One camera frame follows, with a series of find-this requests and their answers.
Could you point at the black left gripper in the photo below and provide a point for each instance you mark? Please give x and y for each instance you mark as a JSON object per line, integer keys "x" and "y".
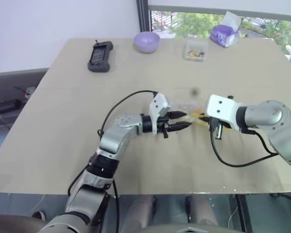
{"x": 162, "y": 125}

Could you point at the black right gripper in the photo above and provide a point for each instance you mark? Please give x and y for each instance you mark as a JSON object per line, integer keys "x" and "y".
{"x": 225, "y": 125}

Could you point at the round golden crosshatch bread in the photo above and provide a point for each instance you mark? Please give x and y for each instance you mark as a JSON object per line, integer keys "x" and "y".
{"x": 198, "y": 111}

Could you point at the clear yellow-zip plastic bag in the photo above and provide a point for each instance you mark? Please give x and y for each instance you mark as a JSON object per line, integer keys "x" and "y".
{"x": 184, "y": 105}

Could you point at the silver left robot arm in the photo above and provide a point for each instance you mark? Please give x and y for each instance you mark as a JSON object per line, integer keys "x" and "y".
{"x": 116, "y": 140}

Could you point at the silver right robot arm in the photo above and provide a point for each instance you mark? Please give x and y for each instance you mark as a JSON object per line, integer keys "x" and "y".
{"x": 274, "y": 116}

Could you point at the clear box of coloured pins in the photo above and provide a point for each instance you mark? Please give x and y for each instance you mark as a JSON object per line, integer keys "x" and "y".
{"x": 195, "y": 51}

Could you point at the purple tissue pack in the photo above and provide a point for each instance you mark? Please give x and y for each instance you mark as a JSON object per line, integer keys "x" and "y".
{"x": 223, "y": 36}

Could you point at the purple plastic bowl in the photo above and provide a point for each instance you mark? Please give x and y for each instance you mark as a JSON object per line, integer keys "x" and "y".
{"x": 146, "y": 42}

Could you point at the pale blurred leg shape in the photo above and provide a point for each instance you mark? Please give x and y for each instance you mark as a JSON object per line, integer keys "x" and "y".
{"x": 202, "y": 210}
{"x": 140, "y": 211}

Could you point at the black table leg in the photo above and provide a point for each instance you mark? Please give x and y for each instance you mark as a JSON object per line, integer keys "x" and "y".
{"x": 243, "y": 213}

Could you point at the black handheld controller device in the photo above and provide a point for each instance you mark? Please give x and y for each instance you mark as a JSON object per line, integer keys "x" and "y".
{"x": 99, "y": 56}

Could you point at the silver robot torso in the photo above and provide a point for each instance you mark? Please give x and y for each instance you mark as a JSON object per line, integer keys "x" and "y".
{"x": 189, "y": 229}

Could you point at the white and red floor gadget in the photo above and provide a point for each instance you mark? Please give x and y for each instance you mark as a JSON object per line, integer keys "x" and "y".
{"x": 28, "y": 91}

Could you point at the black and white shoe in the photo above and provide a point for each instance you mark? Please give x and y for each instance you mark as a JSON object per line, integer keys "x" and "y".
{"x": 39, "y": 215}

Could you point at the black floor power strip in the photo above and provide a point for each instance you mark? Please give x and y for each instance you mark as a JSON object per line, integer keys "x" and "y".
{"x": 4, "y": 106}

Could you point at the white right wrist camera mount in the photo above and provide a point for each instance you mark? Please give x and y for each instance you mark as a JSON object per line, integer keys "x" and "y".
{"x": 220, "y": 106}

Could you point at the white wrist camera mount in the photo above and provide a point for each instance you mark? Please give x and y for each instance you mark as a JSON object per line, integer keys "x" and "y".
{"x": 158, "y": 103}
{"x": 220, "y": 106}

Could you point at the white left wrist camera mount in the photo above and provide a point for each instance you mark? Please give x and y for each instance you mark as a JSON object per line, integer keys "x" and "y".
{"x": 158, "y": 103}

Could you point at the grey window frame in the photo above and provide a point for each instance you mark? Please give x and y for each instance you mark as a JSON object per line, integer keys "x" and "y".
{"x": 142, "y": 14}

